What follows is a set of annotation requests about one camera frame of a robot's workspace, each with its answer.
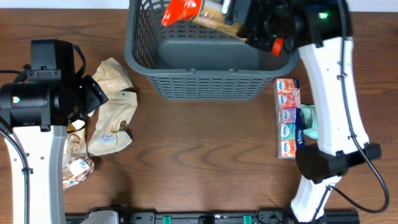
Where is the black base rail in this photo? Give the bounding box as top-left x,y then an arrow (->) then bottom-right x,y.
65,205 -> 361,224

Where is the beige crumpled snack pouch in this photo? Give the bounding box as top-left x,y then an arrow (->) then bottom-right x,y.
93,57 -> 134,93

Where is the teal small snack packet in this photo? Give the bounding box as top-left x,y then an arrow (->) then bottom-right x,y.
301,105 -> 318,139

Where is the grey plastic lattice basket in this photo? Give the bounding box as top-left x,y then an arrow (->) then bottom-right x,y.
124,0 -> 299,100

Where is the white brown Pancee snack bag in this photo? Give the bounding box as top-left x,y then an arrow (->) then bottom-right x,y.
62,120 -> 95,192

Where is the Kleenex tissue multipack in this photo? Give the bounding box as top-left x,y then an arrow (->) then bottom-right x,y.
274,78 -> 305,159

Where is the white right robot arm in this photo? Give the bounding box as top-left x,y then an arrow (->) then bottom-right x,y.
222,0 -> 381,223

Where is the beige pouch with hang hole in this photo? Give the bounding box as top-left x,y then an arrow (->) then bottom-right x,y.
88,91 -> 137,156

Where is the orange tan cracker package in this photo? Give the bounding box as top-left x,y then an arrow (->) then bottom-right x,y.
160,0 -> 285,57

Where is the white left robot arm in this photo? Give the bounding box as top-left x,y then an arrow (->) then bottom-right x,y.
1,39 -> 108,223

